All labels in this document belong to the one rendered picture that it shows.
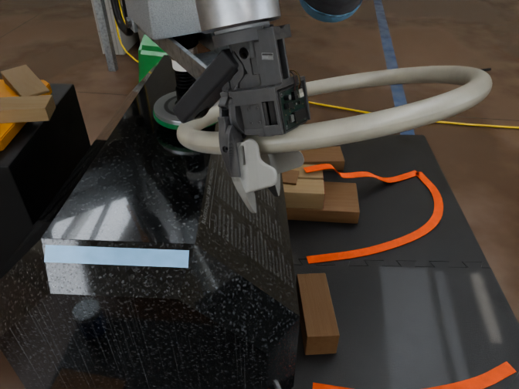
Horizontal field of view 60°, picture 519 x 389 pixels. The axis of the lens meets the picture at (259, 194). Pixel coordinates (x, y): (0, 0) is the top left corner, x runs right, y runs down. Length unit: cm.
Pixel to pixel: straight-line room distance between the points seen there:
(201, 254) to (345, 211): 135
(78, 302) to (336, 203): 151
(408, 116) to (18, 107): 142
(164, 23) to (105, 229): 52
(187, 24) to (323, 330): 114
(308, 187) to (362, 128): 171
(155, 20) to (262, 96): 72
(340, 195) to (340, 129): 184
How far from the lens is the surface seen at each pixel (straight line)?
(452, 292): 214
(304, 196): 220
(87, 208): 116
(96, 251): 107
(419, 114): 55
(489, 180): 289
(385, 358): 186
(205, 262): 102
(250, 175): 53
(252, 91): 50
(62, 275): 110
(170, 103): 143
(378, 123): 53
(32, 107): 173
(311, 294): 183
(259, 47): 51
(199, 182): 117
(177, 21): 121
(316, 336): 172
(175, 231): 104
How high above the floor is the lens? 156
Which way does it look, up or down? 39 degrees down
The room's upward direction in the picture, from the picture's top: straight up
